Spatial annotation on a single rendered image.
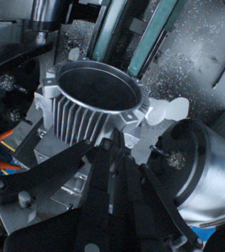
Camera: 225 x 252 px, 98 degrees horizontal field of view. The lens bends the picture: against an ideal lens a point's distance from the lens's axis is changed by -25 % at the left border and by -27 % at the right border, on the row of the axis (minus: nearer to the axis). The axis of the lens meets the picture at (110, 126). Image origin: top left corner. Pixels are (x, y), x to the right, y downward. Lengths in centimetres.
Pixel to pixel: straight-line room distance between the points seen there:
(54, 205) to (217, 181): 42
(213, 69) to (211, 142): 28
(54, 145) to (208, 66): 47
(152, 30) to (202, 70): 24
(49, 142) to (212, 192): 30
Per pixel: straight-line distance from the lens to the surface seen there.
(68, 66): 27
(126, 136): 21
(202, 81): 48
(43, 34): 26
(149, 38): 30
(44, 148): 22
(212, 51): 47
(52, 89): 19
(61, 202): 44
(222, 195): 31
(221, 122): 56
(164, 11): 30
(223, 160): 28
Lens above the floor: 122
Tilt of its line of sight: 45 degrees down
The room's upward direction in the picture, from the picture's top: 159 degrees counter-clockwise
